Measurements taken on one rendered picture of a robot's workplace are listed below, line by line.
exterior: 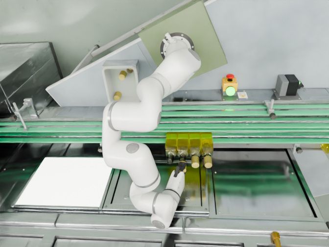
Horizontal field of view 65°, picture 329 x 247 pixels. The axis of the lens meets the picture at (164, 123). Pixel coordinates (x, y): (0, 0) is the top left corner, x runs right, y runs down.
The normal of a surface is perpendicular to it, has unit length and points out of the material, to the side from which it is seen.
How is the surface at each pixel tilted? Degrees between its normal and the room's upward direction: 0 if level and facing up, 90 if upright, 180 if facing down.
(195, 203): 90
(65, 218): 90
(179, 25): 1
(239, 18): 0
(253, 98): 90
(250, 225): 90
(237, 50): 0
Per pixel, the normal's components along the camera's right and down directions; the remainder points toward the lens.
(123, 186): -0.06, -0.80
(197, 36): -0.09, 0.61
